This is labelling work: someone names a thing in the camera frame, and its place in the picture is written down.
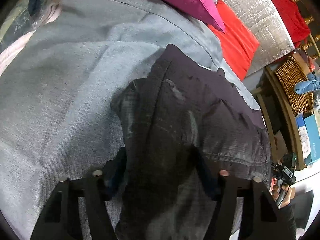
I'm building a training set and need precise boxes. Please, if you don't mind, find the black puffer jacket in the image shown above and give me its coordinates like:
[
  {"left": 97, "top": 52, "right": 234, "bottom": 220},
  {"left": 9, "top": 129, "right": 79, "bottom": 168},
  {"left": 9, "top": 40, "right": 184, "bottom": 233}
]
[{"left": 112, "top": 44, "right": 271, "bottom": 239}]

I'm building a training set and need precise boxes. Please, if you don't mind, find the right forearm black sleeve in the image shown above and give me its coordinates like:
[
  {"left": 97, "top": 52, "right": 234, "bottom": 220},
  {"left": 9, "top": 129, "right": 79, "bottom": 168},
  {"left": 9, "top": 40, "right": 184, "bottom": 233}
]
[{"left": 279, "top": 204, "right": 296, "bottom": 240}]

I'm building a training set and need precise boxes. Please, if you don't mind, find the person's right hand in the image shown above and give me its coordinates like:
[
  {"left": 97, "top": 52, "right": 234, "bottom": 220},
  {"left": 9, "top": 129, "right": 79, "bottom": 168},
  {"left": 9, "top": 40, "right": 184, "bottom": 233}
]
[{"left": 271, "top": 184, "right": 292, "bottom": 209}]

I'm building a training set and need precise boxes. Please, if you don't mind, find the blue cardboard box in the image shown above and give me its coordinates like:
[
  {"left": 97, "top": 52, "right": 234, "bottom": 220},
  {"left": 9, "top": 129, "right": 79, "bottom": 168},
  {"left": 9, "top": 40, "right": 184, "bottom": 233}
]
[{"left": 296, "top": 113, "right": 319, "bottom": 165}]

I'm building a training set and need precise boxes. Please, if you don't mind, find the wooden shelf unit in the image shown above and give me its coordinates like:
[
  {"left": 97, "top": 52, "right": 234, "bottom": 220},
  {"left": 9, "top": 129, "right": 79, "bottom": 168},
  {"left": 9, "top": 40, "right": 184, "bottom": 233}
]
[{"left": 252, "top": 53, "right": 309, "bottom": 171}]

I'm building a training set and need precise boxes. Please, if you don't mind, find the light blue cloth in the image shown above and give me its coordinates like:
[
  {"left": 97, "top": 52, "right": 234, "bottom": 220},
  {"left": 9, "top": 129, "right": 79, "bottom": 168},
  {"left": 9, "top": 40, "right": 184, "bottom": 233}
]
[{"left": 294, "top": 73, "right": 320, "bottom": 95}]

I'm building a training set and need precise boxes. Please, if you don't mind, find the wicker basket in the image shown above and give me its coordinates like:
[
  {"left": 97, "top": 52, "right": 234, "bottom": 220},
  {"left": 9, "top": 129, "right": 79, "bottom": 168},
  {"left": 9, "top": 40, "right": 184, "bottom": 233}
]
[{"left": 274, "top": 56, "right": 313, "bottom": 117}]

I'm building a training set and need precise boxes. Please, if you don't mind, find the grey bed blanket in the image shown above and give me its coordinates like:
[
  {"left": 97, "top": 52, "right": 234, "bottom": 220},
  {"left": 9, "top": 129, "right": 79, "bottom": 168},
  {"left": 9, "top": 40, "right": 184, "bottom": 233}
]
[{"left": 1, "top": 0, "right": 258, "bottom": 239}]

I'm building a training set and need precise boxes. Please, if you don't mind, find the red pillow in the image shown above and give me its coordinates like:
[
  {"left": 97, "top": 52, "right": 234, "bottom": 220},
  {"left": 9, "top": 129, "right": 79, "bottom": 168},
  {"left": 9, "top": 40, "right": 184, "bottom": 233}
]
[{"left": 208, "top": 0, "right": 259, "bottom": 81}]

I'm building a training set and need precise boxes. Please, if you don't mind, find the red cloth on headboard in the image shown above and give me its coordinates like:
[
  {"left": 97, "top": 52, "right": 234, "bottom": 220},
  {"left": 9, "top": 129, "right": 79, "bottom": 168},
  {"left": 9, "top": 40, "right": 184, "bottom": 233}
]
[{"left": 271, "top": 0, "right": 311, "bottom": 48}]

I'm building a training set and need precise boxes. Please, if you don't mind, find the silver foil insulation mat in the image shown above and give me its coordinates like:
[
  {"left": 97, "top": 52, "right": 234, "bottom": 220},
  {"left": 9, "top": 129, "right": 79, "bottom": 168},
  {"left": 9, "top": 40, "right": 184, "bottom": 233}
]
[{"left": 214, "top": 0, "right": 295, "bottom": 75}]

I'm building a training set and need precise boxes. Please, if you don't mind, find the wooden bed headboard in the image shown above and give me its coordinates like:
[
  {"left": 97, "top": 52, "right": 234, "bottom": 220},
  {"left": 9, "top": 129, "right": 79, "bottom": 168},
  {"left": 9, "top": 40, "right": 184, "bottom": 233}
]
[{"left": 292, "top": 0, "right": 319, "bottom": 63}]

